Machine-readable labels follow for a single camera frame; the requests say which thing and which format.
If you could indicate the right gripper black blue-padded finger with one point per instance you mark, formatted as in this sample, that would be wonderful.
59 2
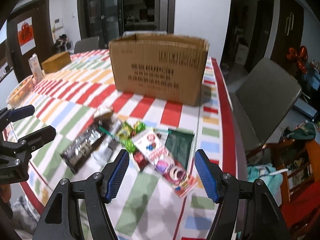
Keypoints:
61 216
262 218

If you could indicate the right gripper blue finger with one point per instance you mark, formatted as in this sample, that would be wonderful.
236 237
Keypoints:
12 115

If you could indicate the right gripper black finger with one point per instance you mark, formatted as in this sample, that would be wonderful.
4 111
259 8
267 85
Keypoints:
35 140

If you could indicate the dark chocolate bar wrapper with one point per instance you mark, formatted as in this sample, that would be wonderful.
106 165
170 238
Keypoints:
81 148

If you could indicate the green lollipop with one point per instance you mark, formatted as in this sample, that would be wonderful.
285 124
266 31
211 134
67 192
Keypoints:
122 133

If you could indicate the white red snack packet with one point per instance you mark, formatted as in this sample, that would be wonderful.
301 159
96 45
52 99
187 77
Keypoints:
157 154

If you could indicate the bowl of oranges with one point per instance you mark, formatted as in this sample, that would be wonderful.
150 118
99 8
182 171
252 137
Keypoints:
20 92

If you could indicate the red small snack packet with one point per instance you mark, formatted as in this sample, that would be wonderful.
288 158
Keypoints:
140 161

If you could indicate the white orange milk carton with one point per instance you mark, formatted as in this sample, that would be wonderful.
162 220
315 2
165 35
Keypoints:
36 68

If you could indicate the red wooden chair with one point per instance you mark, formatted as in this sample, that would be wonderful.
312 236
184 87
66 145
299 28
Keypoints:
298 164

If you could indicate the colourful checked tablecloth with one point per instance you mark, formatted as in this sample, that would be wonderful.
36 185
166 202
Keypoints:
146 207

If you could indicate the woven brown basket box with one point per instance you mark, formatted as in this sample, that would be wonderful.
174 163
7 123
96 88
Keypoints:
56 62

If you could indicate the dark brown entrance door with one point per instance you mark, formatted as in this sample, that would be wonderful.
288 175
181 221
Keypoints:
39 11

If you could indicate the red fu door poster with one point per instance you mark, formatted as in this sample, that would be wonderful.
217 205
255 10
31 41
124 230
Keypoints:
25 33

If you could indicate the dark green snack packet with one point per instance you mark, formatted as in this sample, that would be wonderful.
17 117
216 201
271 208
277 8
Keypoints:
179 144

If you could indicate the grey chair far left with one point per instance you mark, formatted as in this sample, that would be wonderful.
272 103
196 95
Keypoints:
87 44

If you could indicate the grey chair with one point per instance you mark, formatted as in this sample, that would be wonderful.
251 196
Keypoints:
87 44
262 102

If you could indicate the grey chair right side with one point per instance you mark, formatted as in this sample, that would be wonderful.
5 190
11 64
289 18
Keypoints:
262 102

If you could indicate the brown cardboard box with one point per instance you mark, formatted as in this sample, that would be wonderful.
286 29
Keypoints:
164 66

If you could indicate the glass sliding door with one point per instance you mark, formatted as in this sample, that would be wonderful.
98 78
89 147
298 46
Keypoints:
109 19

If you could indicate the red balloon decoration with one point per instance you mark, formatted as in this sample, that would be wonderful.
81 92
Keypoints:
300 57

